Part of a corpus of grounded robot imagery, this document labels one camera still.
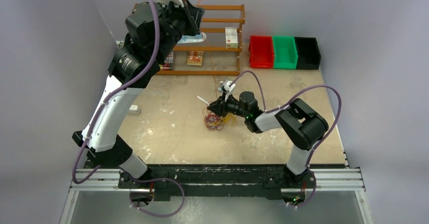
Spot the white rectangular eraser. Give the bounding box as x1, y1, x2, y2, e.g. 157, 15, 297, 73
128, 104, 141, 114

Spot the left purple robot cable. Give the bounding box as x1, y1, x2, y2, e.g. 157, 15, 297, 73
72, 0, 186, 218

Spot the marker pen set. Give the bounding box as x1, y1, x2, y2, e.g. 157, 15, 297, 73
160, 52, 174, 70

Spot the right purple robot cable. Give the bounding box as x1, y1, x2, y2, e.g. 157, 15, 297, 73
231, 70, 342, 209

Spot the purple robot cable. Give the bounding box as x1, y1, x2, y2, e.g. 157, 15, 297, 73
72, 0, 186, 218
231, 70, 342, 209

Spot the blue oval packaged item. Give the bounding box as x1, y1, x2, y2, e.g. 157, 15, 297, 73
178, 32, 206, 44

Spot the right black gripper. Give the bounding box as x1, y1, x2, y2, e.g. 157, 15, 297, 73
207, 92, 248, 118

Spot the black plastic bin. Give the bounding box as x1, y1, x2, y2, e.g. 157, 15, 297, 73
294, 37, 321, 70

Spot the white pen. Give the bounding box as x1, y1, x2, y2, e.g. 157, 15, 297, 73
196, 95, 209, 105

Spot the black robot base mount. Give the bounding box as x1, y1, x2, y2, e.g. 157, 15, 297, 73
118, 164, 316, 202

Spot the yellow cable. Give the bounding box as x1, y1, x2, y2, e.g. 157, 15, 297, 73
214, 113, 238, 129

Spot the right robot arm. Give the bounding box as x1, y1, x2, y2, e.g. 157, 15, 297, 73
208, 92, 328, 187

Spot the aluminium rail frame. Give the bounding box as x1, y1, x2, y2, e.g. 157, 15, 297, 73
61, 164, 373, 223

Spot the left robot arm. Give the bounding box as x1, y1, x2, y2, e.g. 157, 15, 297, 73
72, 0, 205, 188

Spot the red plastic bin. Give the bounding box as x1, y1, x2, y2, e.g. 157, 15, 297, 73
249, 35, 274, 69

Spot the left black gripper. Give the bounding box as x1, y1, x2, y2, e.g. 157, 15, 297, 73
154, 0, 204, 62

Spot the green plastic bin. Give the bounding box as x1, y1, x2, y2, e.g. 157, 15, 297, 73
272, 36, 298, 70

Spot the wooden shelf rack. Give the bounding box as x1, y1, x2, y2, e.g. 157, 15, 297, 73
133, 3, 246, 76

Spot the white red box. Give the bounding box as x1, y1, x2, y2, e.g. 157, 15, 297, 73
225, 27, 238, 49

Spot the orange small notebook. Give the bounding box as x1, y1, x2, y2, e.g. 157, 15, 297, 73
186, 51, 204, 66

